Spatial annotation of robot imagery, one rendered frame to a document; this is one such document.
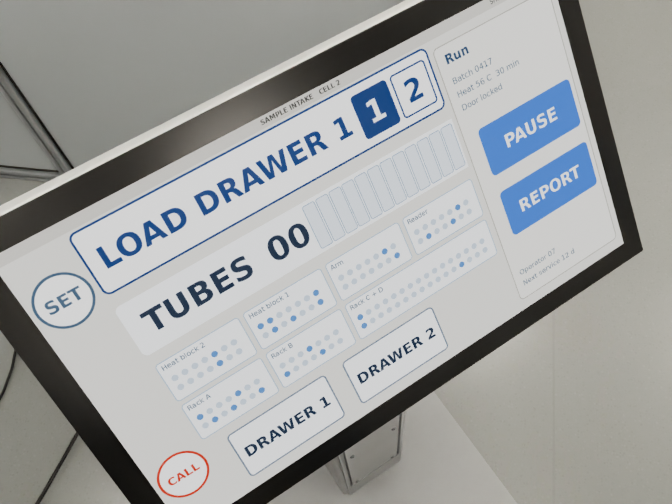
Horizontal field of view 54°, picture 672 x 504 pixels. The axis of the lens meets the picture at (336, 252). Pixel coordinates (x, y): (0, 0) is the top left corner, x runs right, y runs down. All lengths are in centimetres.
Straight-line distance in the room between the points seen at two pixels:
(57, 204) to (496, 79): 35
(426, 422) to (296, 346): 105
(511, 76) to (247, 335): 30
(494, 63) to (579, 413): 120
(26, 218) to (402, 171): 28
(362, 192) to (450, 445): 109
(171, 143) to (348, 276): 17
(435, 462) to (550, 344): 42
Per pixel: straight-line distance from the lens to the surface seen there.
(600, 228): 67
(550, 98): 60
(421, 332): 58
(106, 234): 48
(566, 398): 167
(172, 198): 48
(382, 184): 52
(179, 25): 145
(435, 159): 54
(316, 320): 53
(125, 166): 47
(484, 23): 56
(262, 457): 57
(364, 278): 54
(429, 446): 155
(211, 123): 48
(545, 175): 61
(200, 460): 55
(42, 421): 180
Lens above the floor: 154
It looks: 61 degrees down
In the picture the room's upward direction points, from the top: 8 degrees counter-clockwise
